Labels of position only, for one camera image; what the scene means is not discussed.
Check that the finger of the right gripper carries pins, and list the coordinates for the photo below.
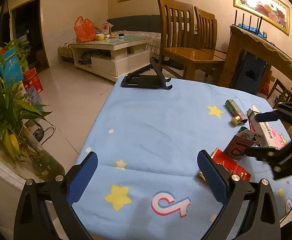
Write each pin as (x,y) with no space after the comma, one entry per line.
(270,116)
(263,153)

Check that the red gift box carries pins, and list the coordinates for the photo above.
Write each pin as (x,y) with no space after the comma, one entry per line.
(31,79)

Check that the far wooden chair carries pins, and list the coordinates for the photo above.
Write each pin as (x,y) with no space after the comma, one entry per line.
(206,36)

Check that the lace table cover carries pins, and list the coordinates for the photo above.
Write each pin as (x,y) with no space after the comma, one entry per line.
(260,47)

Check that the black wifi router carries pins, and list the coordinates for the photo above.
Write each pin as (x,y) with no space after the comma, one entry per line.
(250,28)

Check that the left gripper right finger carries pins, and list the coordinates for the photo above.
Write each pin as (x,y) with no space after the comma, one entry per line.
(261,220)

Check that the black phone stand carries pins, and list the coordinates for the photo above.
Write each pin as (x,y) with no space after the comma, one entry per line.
(137,80)

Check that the blue gift bag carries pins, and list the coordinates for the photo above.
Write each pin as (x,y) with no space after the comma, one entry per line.
(12,72)

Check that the red cigarette box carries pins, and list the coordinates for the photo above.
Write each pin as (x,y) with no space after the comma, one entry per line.
(230,165)

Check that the flower painting gold frame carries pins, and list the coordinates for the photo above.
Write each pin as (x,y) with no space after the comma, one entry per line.
(275,12)

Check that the yellow cup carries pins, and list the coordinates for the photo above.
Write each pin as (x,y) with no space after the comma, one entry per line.
(99,37)

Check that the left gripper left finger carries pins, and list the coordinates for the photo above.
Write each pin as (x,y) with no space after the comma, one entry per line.
(32,220)

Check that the green potted plant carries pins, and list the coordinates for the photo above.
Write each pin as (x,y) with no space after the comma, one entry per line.
(19,144)

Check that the grey pink small box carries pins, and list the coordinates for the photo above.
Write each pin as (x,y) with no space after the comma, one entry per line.
(240,142)

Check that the white green medicine box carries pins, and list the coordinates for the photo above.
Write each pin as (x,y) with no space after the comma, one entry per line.
(263,129)

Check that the dark sofa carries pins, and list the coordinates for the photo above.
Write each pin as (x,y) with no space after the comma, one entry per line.
(144,23)

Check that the wooden dining table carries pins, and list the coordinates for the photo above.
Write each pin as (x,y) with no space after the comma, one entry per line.
(232,72)

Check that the green round lid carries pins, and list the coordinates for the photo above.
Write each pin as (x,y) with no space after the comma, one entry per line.
(242,129)

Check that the orange plastic bag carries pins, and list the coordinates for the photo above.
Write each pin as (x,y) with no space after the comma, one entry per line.
(84,30)

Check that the wooden chair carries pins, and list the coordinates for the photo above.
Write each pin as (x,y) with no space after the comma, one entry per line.
(206,36)
(177,54)

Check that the green purple gum container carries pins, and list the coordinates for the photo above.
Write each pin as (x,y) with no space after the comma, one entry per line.
(239,118)

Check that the blue cartoon tablecloth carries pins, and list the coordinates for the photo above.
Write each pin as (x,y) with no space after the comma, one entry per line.
(146,185)

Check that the white coffee table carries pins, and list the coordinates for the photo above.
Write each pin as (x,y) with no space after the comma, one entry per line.
(114,57)

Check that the near wooden chair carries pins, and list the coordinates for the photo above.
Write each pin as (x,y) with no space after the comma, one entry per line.
(177,54)

